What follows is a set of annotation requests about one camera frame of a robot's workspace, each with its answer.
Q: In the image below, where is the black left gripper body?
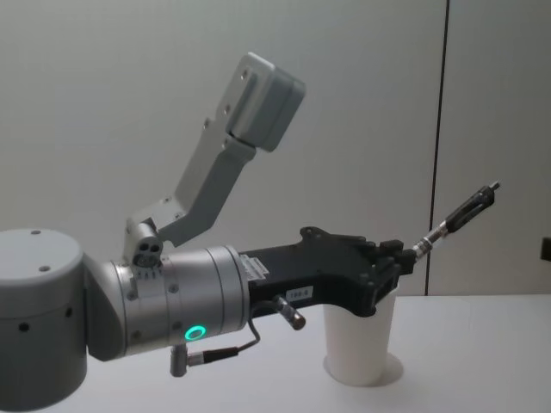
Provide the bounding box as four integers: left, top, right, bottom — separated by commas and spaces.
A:
238, 225, 376, 319

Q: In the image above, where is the thin dark vertical post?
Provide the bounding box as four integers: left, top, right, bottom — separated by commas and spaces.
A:
423, 0, 451, 298

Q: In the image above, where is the thin dark gripper cable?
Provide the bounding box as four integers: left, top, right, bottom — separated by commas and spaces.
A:
169, 294, 306, 379

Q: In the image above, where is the white paper cup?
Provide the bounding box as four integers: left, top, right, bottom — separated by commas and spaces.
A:
322, 286, 399, 375

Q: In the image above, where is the black rod with silver connector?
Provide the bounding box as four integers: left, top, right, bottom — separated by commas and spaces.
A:
411, 180, 503, 262

